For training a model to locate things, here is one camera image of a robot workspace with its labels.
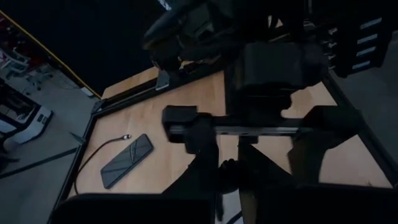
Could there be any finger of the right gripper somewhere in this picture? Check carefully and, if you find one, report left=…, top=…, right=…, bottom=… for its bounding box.
left=287, top=130, right=346, bottom=186
left=183, top=116, right=220, bottom=156

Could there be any large black partition wall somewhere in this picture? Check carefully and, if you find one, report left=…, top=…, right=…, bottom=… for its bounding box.
left=0, top=0, right=175, bottom=96

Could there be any thin black charging cable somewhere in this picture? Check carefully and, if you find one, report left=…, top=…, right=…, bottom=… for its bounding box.
left=73, top=134, right=132, bottom=195

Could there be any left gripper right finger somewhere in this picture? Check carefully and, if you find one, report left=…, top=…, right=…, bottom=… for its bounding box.
left=238, top=142, right=296, bottom=195

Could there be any white wheeled cabinet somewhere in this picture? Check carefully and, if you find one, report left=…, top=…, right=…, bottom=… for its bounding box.
left=0, top=79, right=53, bottom=146

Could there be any black smartphone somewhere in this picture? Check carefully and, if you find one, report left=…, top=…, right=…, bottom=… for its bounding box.
left=100, top=133, right=155, bottom=190

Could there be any black device with grey strips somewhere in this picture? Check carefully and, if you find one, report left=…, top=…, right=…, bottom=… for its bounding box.
left=322, top=14, right=393, bottom=79

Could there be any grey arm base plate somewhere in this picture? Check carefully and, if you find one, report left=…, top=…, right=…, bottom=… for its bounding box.
left=154, top=68, right=171, bottom=91

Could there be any yellow cable along partition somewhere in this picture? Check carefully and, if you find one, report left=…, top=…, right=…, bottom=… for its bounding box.
left=0, top=11, right=102, bottom=100

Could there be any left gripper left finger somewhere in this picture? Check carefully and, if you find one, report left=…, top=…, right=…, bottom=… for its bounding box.
left=161, top=151, right=220, bottom=195

